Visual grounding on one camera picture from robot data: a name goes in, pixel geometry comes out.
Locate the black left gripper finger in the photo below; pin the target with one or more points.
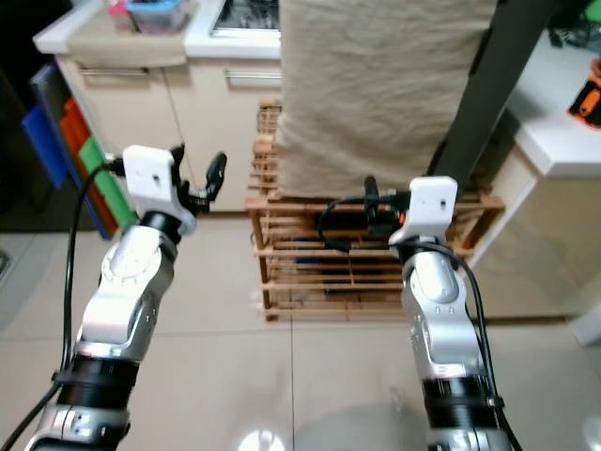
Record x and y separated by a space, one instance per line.
177 152
216 171

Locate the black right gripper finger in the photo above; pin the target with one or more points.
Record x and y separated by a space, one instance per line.
371 199

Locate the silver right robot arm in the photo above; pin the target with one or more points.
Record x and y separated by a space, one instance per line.
441 319

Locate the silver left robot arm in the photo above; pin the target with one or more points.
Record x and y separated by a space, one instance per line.
127 301

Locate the black fridge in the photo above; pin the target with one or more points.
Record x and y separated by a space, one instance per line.
19 113

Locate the white-topped beige kitchen cabinet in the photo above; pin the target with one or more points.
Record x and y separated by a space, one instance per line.
141 113

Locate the wooden slatted crate rack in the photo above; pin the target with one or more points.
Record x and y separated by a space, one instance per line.
277 204

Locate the green cutting board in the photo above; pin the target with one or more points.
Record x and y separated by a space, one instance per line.
99 174

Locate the large beige hanging cloth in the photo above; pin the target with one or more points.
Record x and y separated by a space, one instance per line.
376 94

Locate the orange cutting board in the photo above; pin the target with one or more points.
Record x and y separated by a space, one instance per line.
73 132

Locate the small beige cloth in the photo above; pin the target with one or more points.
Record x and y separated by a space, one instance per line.
122 49

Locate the clear container with blue lid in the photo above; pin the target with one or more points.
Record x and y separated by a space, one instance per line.
155 19

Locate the steel cooking hob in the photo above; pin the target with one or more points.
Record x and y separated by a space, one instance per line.
244 19

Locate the small pink item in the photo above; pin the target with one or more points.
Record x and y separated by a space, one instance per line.
117 11

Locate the white counter unit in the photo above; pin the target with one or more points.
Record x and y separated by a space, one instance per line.
554 132

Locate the orange and black tool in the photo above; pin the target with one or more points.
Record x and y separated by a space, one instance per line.
587 94

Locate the white plastic object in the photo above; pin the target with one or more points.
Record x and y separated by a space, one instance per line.
587 329

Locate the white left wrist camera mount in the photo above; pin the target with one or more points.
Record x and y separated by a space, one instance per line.
150 178

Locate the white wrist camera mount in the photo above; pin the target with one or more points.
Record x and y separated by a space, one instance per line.
432 202
150 178

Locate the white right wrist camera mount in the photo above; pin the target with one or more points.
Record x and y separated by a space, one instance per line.
432 202

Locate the black slanted post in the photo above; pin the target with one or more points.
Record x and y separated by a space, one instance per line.
493 94

